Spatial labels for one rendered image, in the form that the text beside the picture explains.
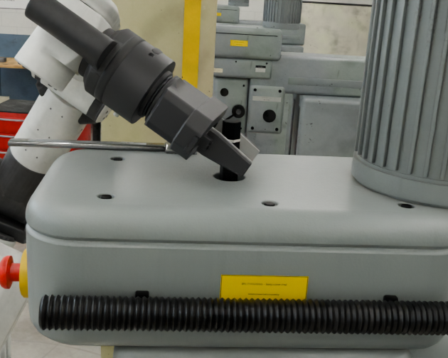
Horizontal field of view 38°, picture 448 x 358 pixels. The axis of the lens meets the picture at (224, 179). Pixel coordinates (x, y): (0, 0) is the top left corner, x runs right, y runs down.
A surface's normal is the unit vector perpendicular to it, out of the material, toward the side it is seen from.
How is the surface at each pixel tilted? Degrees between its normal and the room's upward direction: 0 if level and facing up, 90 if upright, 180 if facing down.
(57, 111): 99
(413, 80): 90
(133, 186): 0
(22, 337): 0
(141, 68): 59
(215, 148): 90
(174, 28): 90
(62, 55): 71
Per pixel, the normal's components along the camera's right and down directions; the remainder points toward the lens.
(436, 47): -0.54, 0.21
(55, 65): 0.43, 0.27
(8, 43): 0.07, 0.29
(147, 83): 0.04, -0.06
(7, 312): 0.82, 0.15
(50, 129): -0.18, 0.42
